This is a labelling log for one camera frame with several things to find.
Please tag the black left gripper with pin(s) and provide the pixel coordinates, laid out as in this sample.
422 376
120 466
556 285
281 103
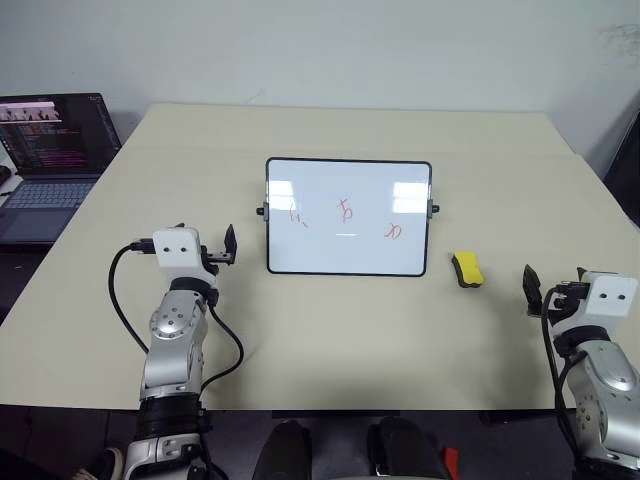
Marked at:
216 258

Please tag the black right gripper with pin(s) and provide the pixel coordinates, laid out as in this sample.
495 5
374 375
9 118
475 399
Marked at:
567 300

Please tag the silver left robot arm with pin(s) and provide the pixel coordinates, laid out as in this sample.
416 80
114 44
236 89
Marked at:
172 330

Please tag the yellow and black eraser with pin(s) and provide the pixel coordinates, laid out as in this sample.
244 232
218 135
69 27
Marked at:
469 270

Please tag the black-framed tabletop whiteboard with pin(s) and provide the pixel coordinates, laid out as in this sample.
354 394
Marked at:
347 217

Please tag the open dark laptop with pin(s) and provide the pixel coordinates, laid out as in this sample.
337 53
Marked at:
55 160

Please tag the small red object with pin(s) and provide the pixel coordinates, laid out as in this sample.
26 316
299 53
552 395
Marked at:
451 457

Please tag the dark rounded shape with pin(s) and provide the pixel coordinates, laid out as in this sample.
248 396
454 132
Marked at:
282 452

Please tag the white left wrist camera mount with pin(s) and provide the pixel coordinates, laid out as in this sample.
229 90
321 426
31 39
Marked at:
176 252

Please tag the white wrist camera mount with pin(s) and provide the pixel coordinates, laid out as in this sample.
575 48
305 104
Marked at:
609 296
176 252

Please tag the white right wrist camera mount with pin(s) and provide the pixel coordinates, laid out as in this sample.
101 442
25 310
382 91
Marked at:
609 296

